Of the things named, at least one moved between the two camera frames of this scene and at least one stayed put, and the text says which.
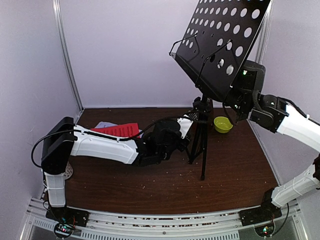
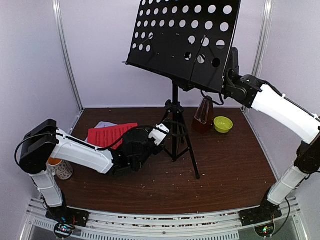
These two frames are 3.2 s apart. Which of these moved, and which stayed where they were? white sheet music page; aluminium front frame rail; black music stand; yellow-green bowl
Moved: black music stand
Stayed: white sheet music page; aluminium front frame rail; yellow-green bowl
